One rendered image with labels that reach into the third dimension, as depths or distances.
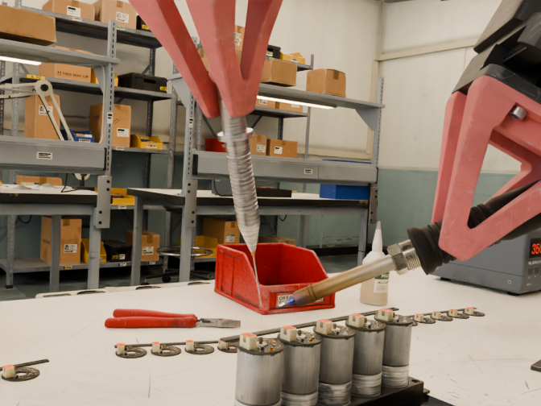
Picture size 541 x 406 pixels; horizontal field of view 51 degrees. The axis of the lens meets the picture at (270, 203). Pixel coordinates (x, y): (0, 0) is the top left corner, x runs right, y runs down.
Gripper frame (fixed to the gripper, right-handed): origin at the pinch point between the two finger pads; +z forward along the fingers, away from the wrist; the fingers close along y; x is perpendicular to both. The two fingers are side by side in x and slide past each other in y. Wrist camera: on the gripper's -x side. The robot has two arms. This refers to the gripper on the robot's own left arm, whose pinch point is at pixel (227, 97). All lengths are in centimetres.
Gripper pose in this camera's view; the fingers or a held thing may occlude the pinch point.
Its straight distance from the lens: 25.2
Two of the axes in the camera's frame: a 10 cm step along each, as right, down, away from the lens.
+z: 1.2, 9.4, 3.1
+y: -8.3, -0.7, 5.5
